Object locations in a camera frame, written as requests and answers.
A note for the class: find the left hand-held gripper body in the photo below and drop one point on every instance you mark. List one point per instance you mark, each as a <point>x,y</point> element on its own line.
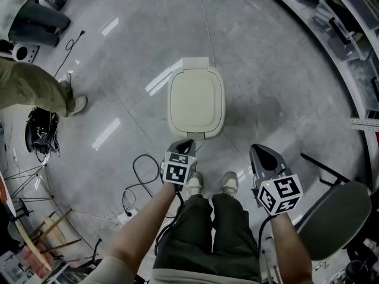
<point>176,173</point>

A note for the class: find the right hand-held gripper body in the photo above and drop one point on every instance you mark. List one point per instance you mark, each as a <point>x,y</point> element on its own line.
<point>281,194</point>

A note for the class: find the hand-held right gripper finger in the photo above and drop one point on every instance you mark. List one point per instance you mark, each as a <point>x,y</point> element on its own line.
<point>257,164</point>
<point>275,160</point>

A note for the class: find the beige lidded trash bin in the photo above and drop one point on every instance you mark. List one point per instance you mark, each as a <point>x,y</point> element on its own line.
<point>195,99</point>

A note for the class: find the person's left forearm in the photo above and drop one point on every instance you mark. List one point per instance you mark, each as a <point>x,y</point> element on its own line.
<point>142,226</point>

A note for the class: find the person's right forearm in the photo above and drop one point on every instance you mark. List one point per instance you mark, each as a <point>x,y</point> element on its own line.
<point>290,247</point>

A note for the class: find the person's left beige shoe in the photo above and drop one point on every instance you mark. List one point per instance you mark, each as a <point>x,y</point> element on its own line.
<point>195,185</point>

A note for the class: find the person's beige shoe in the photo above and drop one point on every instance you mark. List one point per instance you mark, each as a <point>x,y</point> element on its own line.
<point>230,183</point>
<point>195,185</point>

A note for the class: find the person's right beige shoe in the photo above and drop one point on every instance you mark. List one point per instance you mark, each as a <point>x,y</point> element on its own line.
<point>230,183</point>

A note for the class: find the grey office chair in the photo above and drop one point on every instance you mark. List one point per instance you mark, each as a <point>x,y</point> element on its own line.
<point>334,217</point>

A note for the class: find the white power strip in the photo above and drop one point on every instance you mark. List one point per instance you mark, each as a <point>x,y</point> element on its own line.
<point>128,216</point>

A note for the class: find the person's dark green trousers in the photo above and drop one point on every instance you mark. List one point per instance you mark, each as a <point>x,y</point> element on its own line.
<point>195,241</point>

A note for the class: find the white metal shelf rack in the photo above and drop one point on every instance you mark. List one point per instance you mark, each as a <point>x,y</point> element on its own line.
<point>340,67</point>

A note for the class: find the person's light shirt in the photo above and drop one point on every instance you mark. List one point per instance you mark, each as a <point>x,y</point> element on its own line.
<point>112,272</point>

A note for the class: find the clear plastic storage bin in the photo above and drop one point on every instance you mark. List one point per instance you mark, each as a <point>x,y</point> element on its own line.
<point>337,31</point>
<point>365,81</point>

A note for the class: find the thin metal tripod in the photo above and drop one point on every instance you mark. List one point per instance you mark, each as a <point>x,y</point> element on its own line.
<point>35,176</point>

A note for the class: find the wooden stool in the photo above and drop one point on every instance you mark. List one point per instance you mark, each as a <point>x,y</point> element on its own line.
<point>35,241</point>

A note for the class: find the white round device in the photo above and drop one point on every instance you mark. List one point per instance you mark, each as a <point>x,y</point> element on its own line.
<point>26,52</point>

